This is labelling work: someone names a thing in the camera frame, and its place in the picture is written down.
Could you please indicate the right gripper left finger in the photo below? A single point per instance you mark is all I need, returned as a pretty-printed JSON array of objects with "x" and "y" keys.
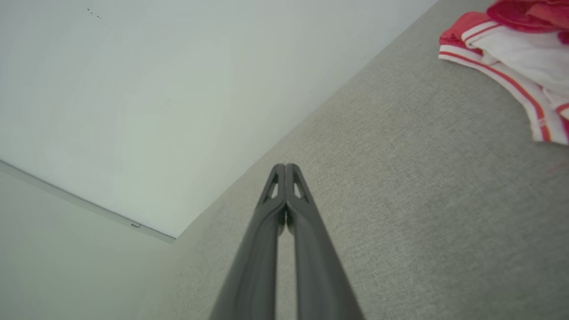
[{"x": 253, "y": 266}]

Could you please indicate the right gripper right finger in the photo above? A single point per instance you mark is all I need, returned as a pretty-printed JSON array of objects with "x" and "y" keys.
[{"x": 320, "y": 266}]

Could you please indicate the red and white jersey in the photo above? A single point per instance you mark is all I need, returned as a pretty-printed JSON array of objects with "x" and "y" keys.
[{"x": 520, "y": 53}]

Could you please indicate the grey fabric sofa seat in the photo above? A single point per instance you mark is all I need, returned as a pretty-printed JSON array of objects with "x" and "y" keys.
[{"x": 422, "y": 200}]

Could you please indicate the pale wall baseboard strip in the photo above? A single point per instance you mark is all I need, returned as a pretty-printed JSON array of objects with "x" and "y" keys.
[{"x": 89, "y": 205}]

